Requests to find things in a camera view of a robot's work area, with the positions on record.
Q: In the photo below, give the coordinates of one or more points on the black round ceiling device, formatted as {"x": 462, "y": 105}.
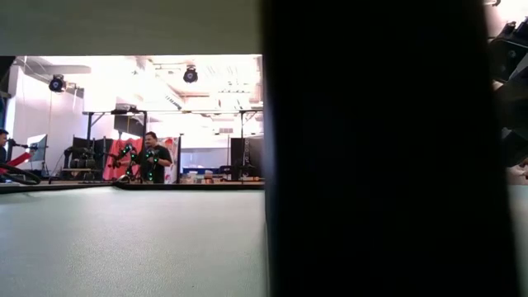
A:
{"x": 57, "y": 83}
{"x": 190, "y": 75}

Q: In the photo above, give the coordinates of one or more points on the red cloth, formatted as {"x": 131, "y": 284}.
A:
{"x": 117, "y": 150}

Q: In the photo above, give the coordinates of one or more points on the black tower box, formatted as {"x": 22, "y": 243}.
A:
{"x": 239, "y": 154}

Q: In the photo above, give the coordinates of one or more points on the black background frame stand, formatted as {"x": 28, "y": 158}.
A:
{"x": 242, "y": 128}
{"x": 144, "y": 121}

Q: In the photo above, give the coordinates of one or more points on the computer monitor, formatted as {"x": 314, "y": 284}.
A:
{"x": 39, "y": 146}

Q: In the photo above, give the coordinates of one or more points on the black background equipment rack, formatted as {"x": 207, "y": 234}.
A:
{"x": 84, "y": 156}

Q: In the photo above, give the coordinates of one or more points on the black table border strip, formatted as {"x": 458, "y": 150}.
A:
{"x": 173, "y": 186}

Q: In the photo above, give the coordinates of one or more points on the red slanted bar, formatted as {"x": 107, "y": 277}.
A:
{"x": 22, "y": 158}

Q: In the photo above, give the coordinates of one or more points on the colourful floral cloth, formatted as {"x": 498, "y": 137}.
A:
{"x": 175, "y": 148}

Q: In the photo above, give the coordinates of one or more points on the light wooden shelf board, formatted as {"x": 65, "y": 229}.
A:
{"x": 128, "y": 26}

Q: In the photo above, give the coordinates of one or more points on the person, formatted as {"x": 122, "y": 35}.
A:
{"x": 158, "y": 165}
{"x": 3, "y": 152}

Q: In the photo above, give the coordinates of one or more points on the black metal shelf leg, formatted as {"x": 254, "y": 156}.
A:
{"x": 383, "y": 148}

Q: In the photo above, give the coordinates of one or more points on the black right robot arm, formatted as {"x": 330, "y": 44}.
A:
{"x": 509, "y": 62}

